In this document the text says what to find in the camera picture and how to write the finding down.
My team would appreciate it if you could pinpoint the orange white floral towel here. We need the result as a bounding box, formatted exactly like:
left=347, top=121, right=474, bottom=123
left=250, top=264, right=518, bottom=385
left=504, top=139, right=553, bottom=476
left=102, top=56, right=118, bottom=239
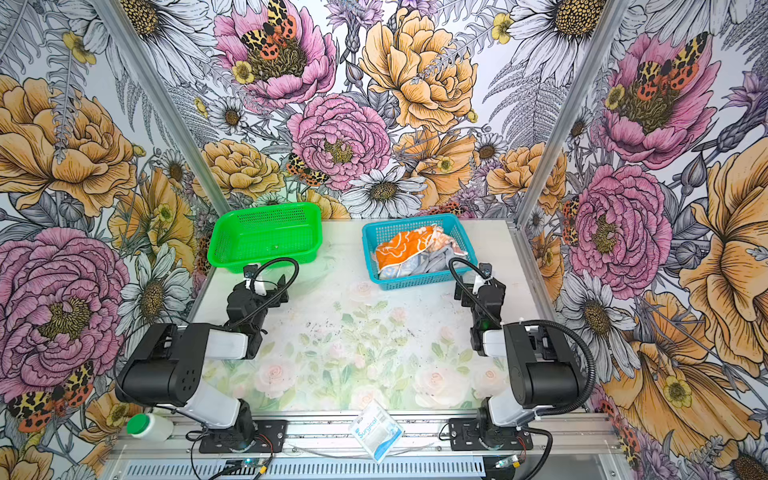
left=374, top=225, right=444, bottom=271

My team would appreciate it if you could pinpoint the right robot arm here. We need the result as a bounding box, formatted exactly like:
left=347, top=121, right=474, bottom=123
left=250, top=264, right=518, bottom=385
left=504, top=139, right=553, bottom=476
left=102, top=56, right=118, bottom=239
left=448, top=258, right=597, bottom=450

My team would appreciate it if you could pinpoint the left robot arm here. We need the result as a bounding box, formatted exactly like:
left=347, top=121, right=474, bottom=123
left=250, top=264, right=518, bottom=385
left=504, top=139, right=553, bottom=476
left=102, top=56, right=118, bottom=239
left=115, top=257, right=299, bottom=453

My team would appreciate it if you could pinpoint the grey patterned towel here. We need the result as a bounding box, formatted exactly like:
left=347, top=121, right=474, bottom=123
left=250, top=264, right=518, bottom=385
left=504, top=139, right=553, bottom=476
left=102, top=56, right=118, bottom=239
left=377, top=232, right=469, bottom=280

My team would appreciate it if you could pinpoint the green plastic basket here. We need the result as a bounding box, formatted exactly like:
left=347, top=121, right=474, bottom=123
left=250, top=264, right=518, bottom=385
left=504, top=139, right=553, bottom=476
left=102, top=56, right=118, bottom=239
left=207, top=202, right=323, bottom=273

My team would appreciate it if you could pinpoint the white bottle green cap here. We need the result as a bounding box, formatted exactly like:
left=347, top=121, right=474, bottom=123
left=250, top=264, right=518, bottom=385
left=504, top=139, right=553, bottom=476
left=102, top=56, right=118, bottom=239
left=125, top=413, right=174, bottom=442

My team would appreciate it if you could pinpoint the white blue packet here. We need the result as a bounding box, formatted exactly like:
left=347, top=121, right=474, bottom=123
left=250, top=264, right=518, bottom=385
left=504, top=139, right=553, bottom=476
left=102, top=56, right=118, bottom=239
left=349, top=400, right=404, bottom=463

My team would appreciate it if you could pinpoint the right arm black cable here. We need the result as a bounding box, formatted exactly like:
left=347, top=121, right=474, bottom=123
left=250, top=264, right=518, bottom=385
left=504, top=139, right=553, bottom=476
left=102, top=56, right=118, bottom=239
left=447, top=257, right=598, bottom=416

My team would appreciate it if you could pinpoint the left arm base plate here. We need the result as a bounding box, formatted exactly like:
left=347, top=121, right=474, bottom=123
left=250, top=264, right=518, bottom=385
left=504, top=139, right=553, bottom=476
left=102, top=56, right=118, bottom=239
left=199, top=420, right=289, bottom=454

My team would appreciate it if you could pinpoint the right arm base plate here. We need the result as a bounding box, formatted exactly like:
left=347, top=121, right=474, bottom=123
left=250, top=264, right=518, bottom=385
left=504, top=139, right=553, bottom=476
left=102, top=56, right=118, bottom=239
left=447, top=418, right=533, bottom=452

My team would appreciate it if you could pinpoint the aluminium front rail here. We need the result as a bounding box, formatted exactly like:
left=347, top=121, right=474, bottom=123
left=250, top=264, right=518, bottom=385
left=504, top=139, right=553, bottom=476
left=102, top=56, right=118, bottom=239
left=107, top=410, right=625, bottom=460

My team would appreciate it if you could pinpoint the right aluminium frame post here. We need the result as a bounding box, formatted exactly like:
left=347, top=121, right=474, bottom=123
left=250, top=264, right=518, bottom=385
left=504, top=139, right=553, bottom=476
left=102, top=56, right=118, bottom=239
left=515, top=0, right=630, bottom=229

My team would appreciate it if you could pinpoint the aluminium frame post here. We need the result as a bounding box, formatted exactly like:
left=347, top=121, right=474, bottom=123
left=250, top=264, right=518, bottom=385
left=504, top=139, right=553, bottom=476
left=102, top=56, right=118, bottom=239
left=515, top=0, right=630, bottom=229
left=94, top=1, right=231, bottom=216

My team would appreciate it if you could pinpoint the left aluminium frame post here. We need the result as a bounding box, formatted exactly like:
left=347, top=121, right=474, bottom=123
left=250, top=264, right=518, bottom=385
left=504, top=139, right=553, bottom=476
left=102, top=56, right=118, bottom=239
left=94, top=1, right=231, bottom=216

